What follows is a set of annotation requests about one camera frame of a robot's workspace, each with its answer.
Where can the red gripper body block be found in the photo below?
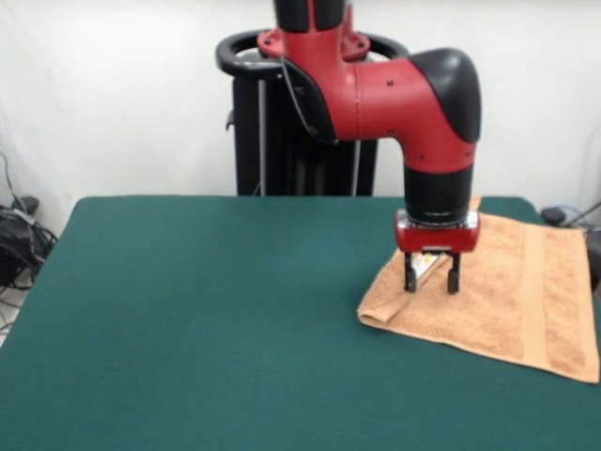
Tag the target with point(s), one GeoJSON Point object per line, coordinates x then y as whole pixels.
{"type": "Point", "coordinates": [436, 239]}

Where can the tan terry towel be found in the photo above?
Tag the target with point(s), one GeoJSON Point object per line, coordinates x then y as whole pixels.
{"type": "Point", "coordinates": [493, 305]}

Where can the dark green table cloth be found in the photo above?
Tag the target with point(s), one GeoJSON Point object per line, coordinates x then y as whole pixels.
{"type": "Point", "coordinates": [141, 282]}

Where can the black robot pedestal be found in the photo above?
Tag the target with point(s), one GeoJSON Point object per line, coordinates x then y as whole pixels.
{"type": "Point", "coordinates": [263, 155]}

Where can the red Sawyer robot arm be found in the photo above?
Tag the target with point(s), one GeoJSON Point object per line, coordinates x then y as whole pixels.
{"type": "Point", "coordinates": [399, 103]}

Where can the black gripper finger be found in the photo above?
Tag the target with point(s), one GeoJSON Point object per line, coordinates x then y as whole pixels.
{"type": "Point", "coordinates": [453, 275]}
{"type": "Point", "coordinates": [409, 275]}

